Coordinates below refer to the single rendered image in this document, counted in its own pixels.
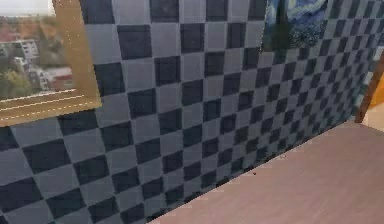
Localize brown wooden door frame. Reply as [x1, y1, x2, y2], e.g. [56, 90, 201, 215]
[354, 57, 384, 124]

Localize blue swirly night-sky painting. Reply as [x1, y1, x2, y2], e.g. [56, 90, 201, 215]
[261, 0, 330, 53]

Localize wooden framed window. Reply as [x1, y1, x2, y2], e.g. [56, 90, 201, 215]
[0, 0, 103, 128]

